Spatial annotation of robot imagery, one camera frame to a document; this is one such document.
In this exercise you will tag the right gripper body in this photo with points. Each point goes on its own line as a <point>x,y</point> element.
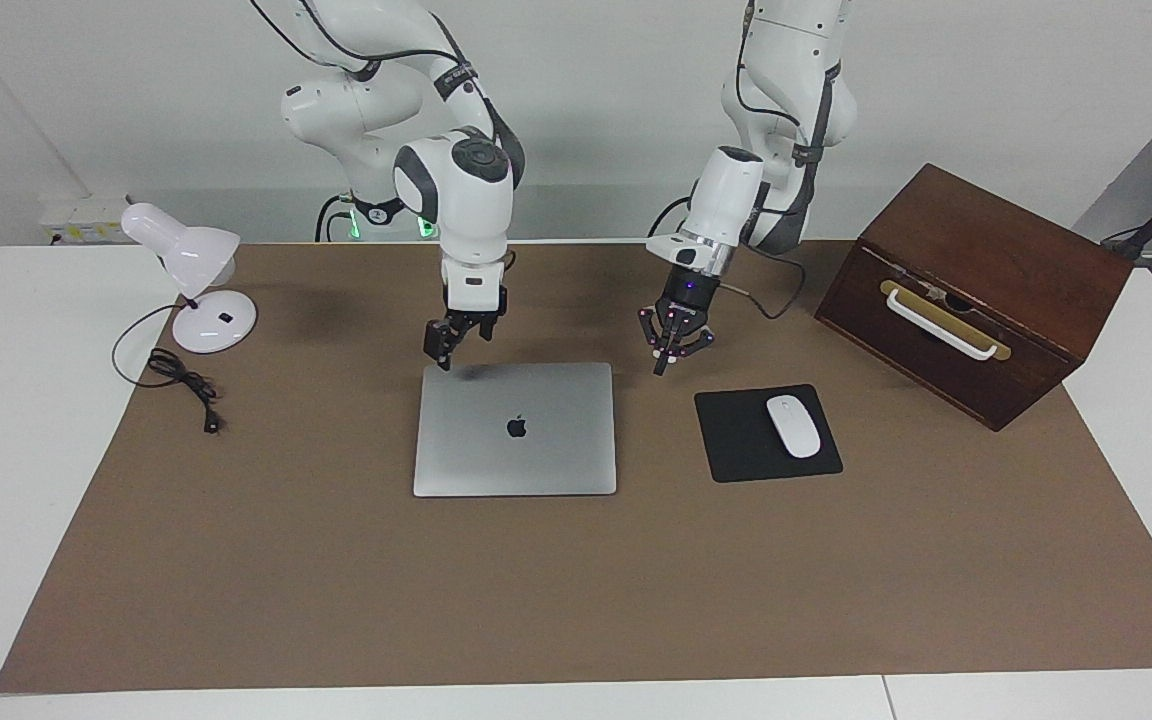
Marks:
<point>474,288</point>

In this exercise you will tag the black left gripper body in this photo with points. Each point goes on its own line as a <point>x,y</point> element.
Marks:
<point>688,300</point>

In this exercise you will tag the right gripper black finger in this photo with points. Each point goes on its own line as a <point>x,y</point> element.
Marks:
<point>443,345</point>
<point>486,327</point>

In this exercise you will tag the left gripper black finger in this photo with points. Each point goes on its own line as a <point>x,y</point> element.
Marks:
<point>698,340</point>
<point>663,345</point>

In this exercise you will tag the silver grey laptop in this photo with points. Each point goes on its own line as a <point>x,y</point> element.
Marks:
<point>516,450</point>

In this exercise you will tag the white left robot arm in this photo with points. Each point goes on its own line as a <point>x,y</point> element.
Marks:
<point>786,100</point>

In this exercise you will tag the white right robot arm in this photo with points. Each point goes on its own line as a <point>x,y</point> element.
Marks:
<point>466,200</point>

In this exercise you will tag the black mouse pad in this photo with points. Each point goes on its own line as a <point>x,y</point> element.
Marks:
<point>736,445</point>

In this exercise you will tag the white computer mouse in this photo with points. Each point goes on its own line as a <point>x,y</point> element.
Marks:
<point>794,427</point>

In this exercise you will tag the white desk lamp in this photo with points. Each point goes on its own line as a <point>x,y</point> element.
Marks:
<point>191,255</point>

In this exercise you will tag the brown table mat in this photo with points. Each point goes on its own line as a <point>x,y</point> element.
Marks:
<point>576,600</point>

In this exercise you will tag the dark brown wooden box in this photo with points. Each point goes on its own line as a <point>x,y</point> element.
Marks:
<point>996,260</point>

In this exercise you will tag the white wall power strip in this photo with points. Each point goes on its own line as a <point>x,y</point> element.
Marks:
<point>86,220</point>

